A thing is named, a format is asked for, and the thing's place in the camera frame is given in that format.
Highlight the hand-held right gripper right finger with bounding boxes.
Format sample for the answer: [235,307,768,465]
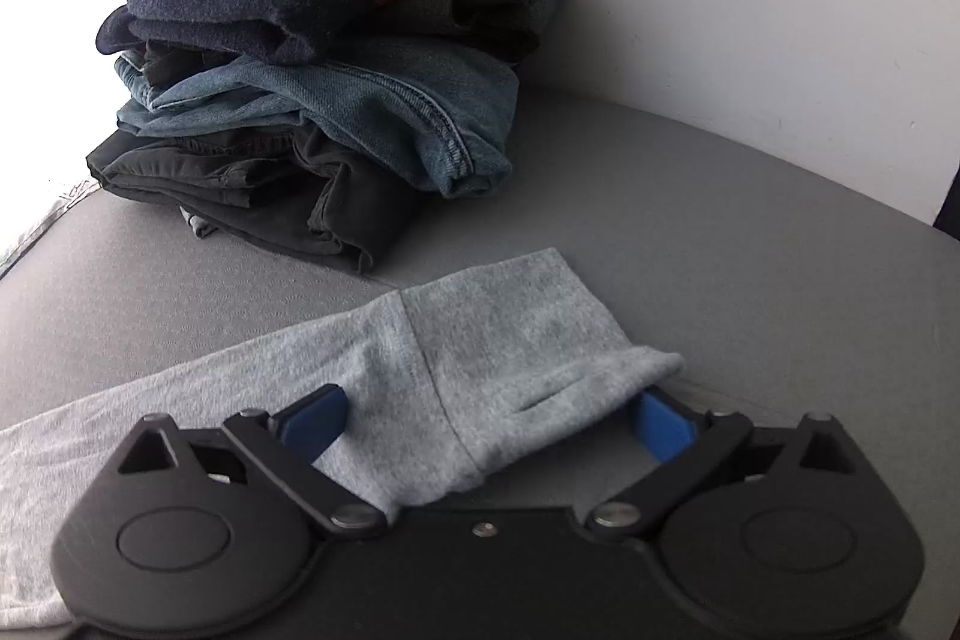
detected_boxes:
[587,385,857,540]

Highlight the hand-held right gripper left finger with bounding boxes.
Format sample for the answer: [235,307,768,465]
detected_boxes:
[116,383,387,540]

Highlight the grey zip hoodie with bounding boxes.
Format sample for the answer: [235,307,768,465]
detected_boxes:
[0,248,685,633]

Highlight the small grey folded cloth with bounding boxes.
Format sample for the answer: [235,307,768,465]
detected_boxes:
[178,205,218,238]

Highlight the black folded pants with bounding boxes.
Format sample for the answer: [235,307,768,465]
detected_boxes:
[86,122,421,275]

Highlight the white panel board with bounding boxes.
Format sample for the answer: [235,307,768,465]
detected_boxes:
[465,0,960,229]

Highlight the white printed sheet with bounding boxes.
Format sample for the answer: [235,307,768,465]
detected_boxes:
[0,0,151,281]

